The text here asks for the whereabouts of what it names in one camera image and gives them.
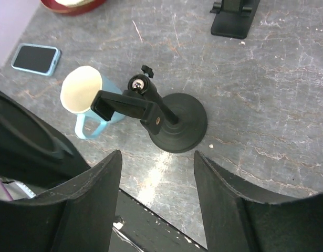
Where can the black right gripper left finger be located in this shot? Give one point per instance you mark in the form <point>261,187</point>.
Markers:
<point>77,215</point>

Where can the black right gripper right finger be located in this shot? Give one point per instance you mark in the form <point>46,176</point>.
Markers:
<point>241,216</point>

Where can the black phone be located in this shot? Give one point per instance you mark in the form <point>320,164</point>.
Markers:
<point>32,151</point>

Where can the black round-base phone holder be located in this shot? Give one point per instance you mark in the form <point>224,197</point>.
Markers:
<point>176,123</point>

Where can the phone in light blue case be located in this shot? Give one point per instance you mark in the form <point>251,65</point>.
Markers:
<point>37,59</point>

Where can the black folding phone stand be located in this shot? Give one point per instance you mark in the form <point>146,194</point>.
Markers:
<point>233,17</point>

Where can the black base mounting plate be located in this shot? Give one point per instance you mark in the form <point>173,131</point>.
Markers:
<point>137,228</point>

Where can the light blue mug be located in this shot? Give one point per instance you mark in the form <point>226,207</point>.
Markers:
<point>78,91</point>

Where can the red round tray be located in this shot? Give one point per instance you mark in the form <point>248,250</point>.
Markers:
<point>72,8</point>

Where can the white round plate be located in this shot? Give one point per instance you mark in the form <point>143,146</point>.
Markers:
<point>73,3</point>

